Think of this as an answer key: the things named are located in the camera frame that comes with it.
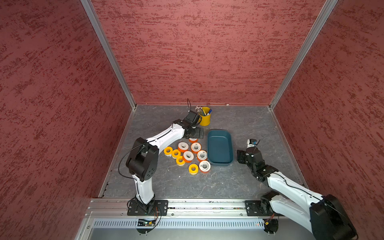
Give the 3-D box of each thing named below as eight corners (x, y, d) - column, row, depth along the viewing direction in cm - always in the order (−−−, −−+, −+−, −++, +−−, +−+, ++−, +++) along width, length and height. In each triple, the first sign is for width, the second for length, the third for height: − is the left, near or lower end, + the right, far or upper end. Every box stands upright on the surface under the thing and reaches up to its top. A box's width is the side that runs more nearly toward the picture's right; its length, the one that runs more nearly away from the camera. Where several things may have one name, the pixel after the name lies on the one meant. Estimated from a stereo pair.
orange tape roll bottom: (199, 173, 87) (199, 171, 86) (199, 161, 92) (199, 160, 90) (210, 173, 87) (211, 171, 86) (210, 161, 92) (210, 160, 90)
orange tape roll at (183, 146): (178, 152, 95) (177, 149, 93) (178, 144, 99) (178, 141, 97) (188, 152, 95) (188, 149, 93) (188, 144, 99) (188, 141, 97)
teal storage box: (208, 166, 91) (208, 162, 87) (206, 134, 106) (207, 129, 102) (234, 166, 91) (236, 162, 87) (229, 134, 106) (230, 129, 102)
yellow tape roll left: (163, 156, 95) (163, 154, 93) (165, 148, 98) (164, 146, 96) (172, 156, 95) (171, 154, 93) (173, 148, 99) (172, 146, 96)
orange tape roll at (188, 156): (180, 158, 92) (180, 157, 90) (186, 150, 95) (186, 149, 93) (189, 164, 89) (189, 162, 88) (195, 156, 93) (195, 154, 91)
